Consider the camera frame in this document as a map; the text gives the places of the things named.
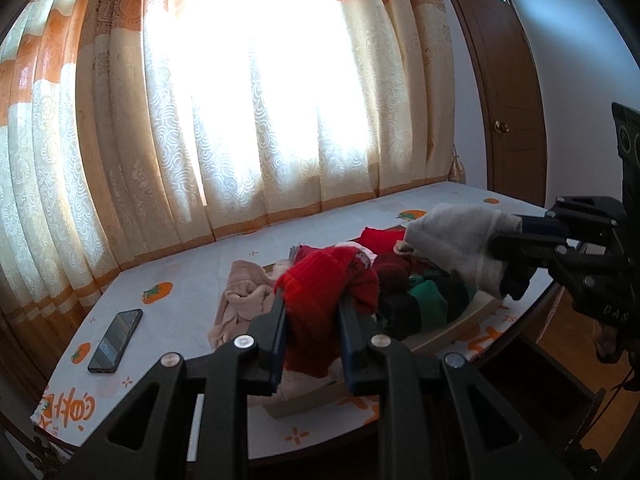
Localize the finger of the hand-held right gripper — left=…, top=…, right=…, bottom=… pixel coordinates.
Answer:
left=511, top=196, right=627, bottom=240
left=491, top=232, right=615, bottom=282

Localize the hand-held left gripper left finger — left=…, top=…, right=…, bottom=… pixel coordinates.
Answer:
left=57, top=287, right=289, bottom=480

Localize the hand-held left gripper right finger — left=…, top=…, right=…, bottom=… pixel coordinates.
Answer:
left=337, top=297, right=576, bottom=480

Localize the red ribbed underwear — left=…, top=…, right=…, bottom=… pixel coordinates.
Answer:
left=274, top=249, right=379, bottom=378

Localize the grey sock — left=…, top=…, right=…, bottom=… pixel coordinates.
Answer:
left=404, top=203, right=537, bottom=302

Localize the shallow cardboard box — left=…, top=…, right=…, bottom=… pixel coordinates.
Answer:
left=262, top=220, right=506, bottom=418

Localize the beige underwear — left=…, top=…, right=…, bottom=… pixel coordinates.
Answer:
left=207, top=259, right=282, bottom=352

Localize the black underwear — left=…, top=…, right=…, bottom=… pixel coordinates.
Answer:
left=379, top=294, right=423, bottom=341

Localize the maroon underwear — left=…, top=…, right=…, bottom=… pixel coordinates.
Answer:
left=372, top=254, right=423, bottom=306

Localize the person's right hand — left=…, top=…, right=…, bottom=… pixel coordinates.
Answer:
left=594, top=322, right=627, bottom=363

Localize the green and black sock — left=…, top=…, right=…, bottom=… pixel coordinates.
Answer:
left=405, top=280, right=451, bottom=333

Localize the beige curtain tassel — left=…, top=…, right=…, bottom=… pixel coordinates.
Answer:
left=446, top=146, right=467, bottom=184

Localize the persimmon print tablecloth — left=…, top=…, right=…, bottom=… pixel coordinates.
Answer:
left=30, top=182, right=557, bottom=461

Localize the black smartphone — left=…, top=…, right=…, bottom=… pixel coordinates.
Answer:
left=87, top=308, right=144, bottom=374

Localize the brown wooden door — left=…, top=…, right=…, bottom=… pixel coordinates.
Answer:
left=437, top=0, right=548, bottom=207

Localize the cream and orange curtain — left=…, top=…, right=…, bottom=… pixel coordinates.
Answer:
left=0, top=0, right=457, bottom=323

